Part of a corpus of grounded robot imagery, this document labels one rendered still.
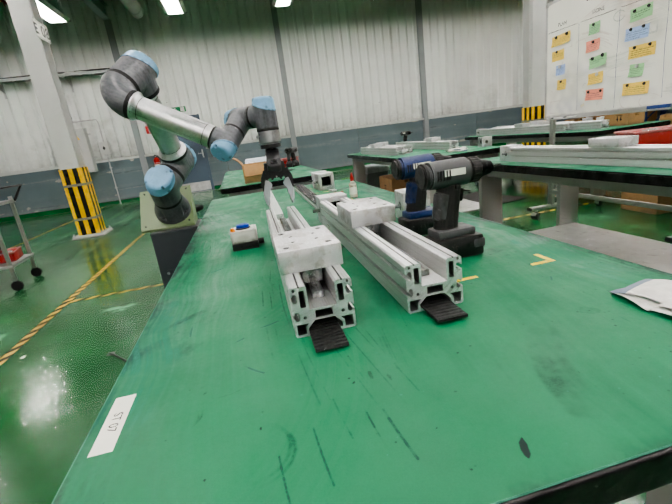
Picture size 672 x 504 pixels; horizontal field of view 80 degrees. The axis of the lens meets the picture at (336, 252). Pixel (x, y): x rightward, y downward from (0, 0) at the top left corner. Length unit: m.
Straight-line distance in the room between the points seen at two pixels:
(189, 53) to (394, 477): 12.40
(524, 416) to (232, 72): 12.22
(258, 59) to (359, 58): 2.93
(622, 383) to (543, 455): 0.15
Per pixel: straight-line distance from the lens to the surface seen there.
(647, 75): 3.83
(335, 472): 0.43
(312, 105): 12.55
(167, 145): 1.78
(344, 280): 0.63
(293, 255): 0.68
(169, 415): 0.57
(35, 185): 13.46
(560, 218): 3.43
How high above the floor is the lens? 1.08
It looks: 16 degrees down
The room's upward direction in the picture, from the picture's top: 8 degrees counter-clockwise
